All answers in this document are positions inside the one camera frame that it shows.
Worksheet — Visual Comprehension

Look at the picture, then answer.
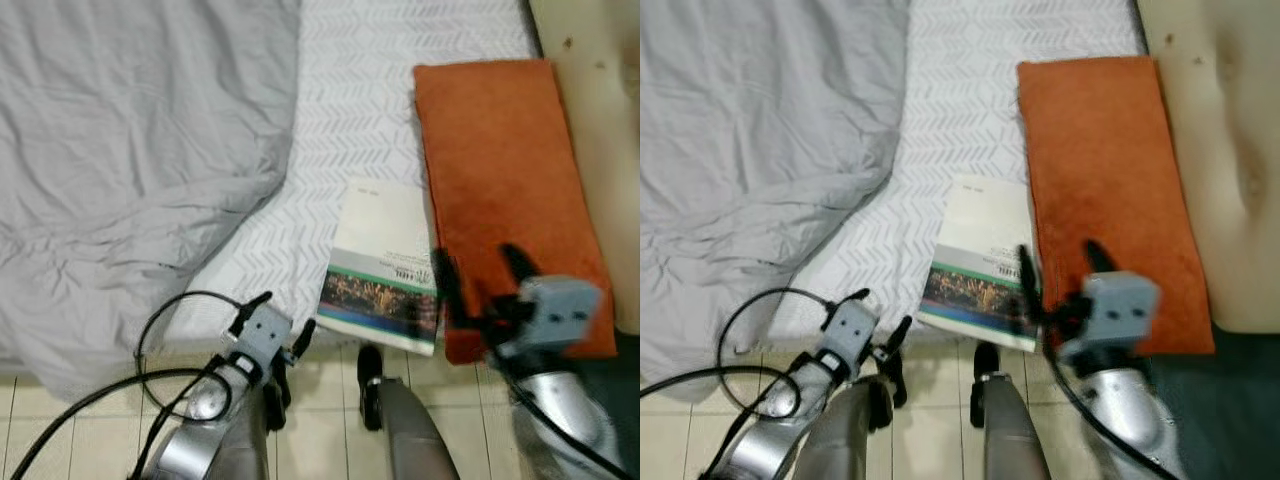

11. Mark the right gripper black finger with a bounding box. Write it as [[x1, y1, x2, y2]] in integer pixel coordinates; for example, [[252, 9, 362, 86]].
[[498, 242, 543, 293], [1084, 238, 1123, 286], [1016, 243, 1047, 323], [430, 248, 469, 329]]

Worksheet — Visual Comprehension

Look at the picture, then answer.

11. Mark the white and green book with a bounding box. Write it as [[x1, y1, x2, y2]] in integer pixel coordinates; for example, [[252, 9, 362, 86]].
[[917, 175, 1046, 353], [315, 178, 443, 356]]

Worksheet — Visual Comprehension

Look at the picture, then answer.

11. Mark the orange pillow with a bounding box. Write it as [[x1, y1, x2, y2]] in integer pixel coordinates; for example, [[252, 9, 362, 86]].
[[413, 58, 618, 366], [1017, 55, 1216, 356]]

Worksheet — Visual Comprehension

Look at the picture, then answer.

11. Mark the grey left robot leg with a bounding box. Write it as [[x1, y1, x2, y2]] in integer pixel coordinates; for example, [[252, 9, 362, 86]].
[[790, 375, 896, 480], [200, 375, 293, 480]]

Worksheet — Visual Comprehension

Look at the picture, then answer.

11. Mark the grey robot leg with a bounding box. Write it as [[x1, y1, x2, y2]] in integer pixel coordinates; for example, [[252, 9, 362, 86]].
[[970, 342, 1056, 480], [790, 375, 896, 480], [357, 345, 461, 480], [200, 375, 293, 480]]

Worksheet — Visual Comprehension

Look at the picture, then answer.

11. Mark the grey right robot leg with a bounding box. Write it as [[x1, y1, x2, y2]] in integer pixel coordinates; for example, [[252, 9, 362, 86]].
[[970, 342, 1056, 480], [357, 345, 461, 480]]

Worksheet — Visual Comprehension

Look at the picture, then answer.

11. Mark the dark teal rug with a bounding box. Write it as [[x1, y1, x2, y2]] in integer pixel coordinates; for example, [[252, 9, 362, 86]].
[[590, 330, 641, 480], [1150, 325, 1280, 480]]

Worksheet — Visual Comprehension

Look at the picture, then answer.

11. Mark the grey duvet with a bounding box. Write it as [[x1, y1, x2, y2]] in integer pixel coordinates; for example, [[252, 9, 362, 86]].
[[0, 0, 303, 401], [640, 0, 911, 401]]

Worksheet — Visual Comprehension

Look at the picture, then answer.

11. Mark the cream tufted headboard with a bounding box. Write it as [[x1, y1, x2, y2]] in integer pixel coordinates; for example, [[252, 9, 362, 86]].
[[1137, 0, 1280, 333], [527, 0, 641, 336]]

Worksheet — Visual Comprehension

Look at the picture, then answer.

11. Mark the white patterned mattress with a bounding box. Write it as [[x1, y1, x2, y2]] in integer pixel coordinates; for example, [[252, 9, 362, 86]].
[[165, 0, 546, 351], [790, 0, 1151, 346]]

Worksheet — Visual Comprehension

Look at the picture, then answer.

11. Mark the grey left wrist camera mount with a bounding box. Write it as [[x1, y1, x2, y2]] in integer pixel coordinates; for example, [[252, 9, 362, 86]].
[[822, 300, 881, 366], [238, 303, 294, 366]]

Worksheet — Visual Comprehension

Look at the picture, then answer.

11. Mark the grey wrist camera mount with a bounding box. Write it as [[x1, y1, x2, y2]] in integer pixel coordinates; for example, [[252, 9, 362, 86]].
[[822, 300, 881, 366], [1065, 270, 1161, 361], [238, 303, 294, 366], [515, 277, 604, 356]]

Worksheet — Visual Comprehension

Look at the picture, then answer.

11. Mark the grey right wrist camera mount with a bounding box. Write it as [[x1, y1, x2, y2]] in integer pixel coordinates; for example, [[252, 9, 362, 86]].
[[1065, 270, 1161, 361], [515, 277, 604, 356]]

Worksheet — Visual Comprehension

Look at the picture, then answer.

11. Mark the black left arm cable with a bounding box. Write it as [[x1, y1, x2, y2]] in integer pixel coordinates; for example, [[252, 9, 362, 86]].
[[640, 287, 836, 471], [0, 290, 246, 480]]

